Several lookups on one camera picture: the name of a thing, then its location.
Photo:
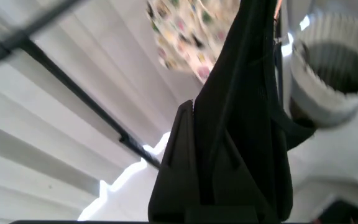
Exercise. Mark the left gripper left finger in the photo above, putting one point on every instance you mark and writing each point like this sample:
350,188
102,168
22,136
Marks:
176,186

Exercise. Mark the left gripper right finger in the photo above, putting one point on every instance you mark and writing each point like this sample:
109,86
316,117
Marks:
238,193

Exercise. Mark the black garment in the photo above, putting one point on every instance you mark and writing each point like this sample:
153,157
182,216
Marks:
244,93

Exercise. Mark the cream printed garment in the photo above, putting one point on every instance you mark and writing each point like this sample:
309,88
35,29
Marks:
191,37

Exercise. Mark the black clothes rack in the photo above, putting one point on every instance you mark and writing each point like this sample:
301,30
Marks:
73,87

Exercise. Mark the white laundry basket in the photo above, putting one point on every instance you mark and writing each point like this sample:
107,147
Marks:
331,68

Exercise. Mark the white curtain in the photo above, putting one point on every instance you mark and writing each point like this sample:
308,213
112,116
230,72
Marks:
57,124

